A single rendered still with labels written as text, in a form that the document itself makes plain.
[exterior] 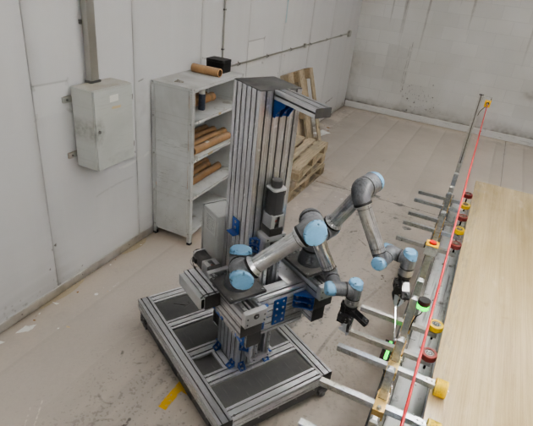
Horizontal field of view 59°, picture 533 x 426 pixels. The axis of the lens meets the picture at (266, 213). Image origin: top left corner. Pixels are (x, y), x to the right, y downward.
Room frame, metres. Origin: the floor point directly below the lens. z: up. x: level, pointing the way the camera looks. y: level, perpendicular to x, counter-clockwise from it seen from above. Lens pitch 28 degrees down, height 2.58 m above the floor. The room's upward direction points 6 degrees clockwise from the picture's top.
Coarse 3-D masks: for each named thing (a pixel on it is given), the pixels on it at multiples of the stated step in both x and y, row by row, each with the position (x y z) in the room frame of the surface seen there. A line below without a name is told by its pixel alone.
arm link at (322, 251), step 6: (306, 210) 2.03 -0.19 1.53; (318, 210) 2.05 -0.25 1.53; (318, 246) 2.06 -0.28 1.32; (324, 246) 2.06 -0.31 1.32; (318, 252) 2.06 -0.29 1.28; (324, 252) 2.06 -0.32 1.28; (330, 252) 2.09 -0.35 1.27; (318, 258) 2.07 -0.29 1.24; (324, 258) 2.06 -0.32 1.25; (330, 258) 2.08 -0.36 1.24; (324, 264) 2.06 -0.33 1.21; (330, 264) 2.07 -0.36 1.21; (324, 270) 2.07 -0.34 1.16; (330, 270) 2.07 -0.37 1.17; (336, 270) 2.09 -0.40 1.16; (324, 276) 2.09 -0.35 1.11
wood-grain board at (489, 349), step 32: (480, 192) 3.98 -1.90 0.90; (512, 192) 4.06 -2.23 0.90; (480, 224) 3.33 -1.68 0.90; (512, 224) 3.40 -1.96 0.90; (480, 256) 2.84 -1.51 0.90; (512, 256) 2.89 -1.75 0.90; (480, 288) 2.45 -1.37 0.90; (512, 288) 2.49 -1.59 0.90; (448, 320) 2.10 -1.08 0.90; (480, 320) 2.13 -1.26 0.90; (512, 320) 2.16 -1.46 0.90; (448, 352) 1.84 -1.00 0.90; (480, 352) 1.87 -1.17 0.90; (512, 352) 1.90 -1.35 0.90; (480, 384) 1.66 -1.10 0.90; (512, 384) 1.68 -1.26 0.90; (448, 416) 1.45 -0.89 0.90; (480, 416) 1.47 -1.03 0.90; (512, 416) 1.49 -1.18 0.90
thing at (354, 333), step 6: (354, 330) 1.98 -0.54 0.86; (354, 336) 1.96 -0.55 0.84; (360, 336) 1.95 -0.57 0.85; (366, 336) 1.94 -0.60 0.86; (372, 336) 1.95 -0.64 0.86; (372, 342) 1.92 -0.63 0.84; (378, 342) 1.91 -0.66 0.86; (384, 342) 1.91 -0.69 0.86; (384, 348) 1.89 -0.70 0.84; (390, 348) 1.88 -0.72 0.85; (408, 354) 1.85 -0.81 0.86; (414, 354) 1.85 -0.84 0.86; (414, 360) 1.83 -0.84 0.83; (420, 360) 1.82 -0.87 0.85
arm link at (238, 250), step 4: (236, 244) 2.08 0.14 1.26; (240, 244) 2.08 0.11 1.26; (244, 244) 2.09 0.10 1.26; (232, 248) 2.02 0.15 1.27; (236, 248) 2.03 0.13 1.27; (240, 248) 2.03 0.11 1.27; (244, 248) 2.03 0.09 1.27; (248, 248) 2.04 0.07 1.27; (232, 252) 2.00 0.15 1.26; (236, 252) 1.99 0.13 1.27; (240, 252) 1.99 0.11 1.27; (244, 252) 2.00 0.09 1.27; (248, 252) 2.00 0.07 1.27; (232, 256) 2.00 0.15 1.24; (236, 256) 1.98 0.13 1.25; (240, 256) 1.98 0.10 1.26; (244, 256) 1.98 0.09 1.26; (228, 260) 2.03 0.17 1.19; (228, 264) 2.02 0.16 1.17; (228, 268) 2.02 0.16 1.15
